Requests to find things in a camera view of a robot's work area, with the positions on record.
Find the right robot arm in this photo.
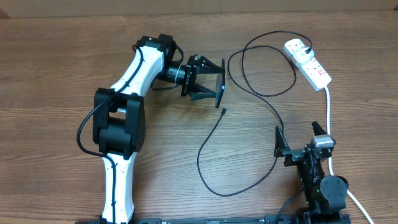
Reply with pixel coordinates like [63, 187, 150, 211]
[274, 121, 351, 223]

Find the white power strip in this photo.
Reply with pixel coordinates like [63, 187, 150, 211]
[284, 39, 331, 91]

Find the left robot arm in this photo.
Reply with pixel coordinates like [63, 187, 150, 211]
[93, 34, 225, 223]

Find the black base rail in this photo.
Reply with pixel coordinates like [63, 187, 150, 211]
[74, 213, 352, 224]

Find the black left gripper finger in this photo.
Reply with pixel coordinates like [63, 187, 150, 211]
[196, 56, 223, 74]
[190, 83, 216, 101]

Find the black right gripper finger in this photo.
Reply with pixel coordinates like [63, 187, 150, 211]
[274, 126, 290, 157]
[312, 121, 327, 136]

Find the white charger plug adapter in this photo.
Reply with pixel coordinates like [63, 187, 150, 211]
[293, 47, 315, 66]

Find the blue Galaxy smartphone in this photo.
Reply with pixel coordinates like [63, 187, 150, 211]
[215, 59, 225, 108]

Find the white power strip cord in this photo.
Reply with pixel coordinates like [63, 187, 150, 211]
[323, 86, 376, 224]

